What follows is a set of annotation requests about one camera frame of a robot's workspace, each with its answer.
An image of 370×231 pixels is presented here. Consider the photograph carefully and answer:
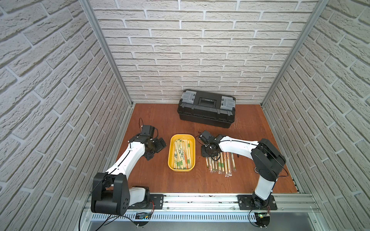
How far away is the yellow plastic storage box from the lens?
0.85 metres

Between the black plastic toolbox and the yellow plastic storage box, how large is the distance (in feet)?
0.50

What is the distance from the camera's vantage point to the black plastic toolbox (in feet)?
3.10
